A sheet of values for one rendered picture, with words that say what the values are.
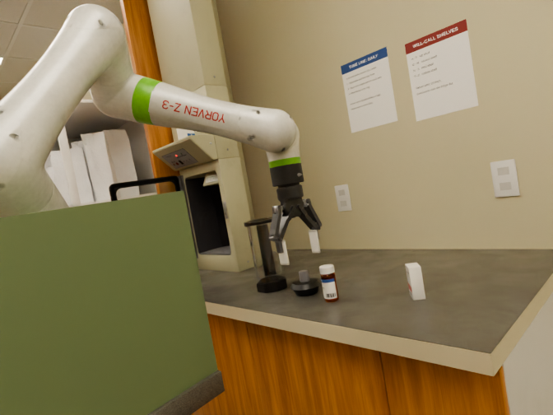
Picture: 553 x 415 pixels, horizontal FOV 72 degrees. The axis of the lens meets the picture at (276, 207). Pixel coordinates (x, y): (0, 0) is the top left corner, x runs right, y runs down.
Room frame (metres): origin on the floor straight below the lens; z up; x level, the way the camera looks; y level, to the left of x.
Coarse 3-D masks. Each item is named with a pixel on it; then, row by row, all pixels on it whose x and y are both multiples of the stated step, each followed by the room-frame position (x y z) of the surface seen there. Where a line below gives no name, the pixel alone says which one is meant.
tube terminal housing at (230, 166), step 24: (216, 96) 1.59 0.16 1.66; (216, 144) 1.56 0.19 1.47; (240, 144) 1.78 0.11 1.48; (192, 168) 1.71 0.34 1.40; (216, 168) 1.57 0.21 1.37; (240, 168) 1.63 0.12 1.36; (240, 192) 1.61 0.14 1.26; (240, 216) 1.60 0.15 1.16; (240, 240) 1.58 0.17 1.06; (216, 264) 1.67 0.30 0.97; (240, 264) 1.57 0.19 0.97
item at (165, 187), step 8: (152, 184) 1.70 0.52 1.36; (160, 184) 1.72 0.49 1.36; (168, 184) 1.74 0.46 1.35; (120, 192) 1.62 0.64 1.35; (128, 192) 1.64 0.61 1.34; (136, 192) 1.66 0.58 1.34; (144, 192) 1.68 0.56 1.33; (152, 192) 1.70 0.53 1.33; (160, 192) 1.72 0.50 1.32; (168, 192) 1.74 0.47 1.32
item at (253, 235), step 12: (252, 228) 1.18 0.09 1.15; (264, 228) 1.17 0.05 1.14; (252, 240) 1.19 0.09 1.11; (264, 240) 1.17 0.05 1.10; (252, 252) 1.20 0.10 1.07; (264, 252) 1.17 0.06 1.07; (276, 252) 1.19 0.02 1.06; (264, 264) 1.17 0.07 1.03; (276, 264) 1.18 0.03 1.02; (264, 276) 1.18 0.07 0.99; (276, 276) 1.18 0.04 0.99
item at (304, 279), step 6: (300, 270) 1.11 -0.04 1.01; (306, 270) 1.10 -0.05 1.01; (300, 276) 1.09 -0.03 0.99; (306, 276) 1.09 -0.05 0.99; (294, 282) 1.10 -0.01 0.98; (300, 282) 1.09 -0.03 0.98; (306, 282) 1.08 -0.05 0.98; (312, 282) 1.07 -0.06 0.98; (318, 282) 1.08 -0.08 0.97; (294, 288) 1.07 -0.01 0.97; (300, 288) 1.06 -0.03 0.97; (306, 288) 1.06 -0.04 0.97; (312, 288) 1.06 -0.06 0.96; (300, 294) 1.07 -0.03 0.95; (306, 294) 1.07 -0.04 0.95; (312, 294) 1.07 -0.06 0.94
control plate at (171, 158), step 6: (180, 150) 1.58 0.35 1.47; (162, 156) 1.70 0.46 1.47; (168, 156) 1.68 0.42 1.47; (174, 156) 1.65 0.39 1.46; (180, 156) 1.63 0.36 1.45; (186, 156) 1.61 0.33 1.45; (192, 156) 1.59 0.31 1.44; (174, 162) 1.70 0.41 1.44; (186, 162) 1.65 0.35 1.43; (192, 162) 1.63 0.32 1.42
